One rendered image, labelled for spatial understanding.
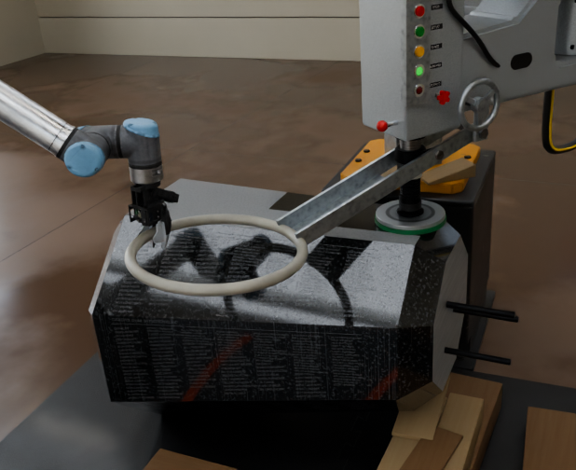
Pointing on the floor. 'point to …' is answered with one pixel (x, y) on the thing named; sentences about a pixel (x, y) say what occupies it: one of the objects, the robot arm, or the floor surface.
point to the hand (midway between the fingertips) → (159, 243)
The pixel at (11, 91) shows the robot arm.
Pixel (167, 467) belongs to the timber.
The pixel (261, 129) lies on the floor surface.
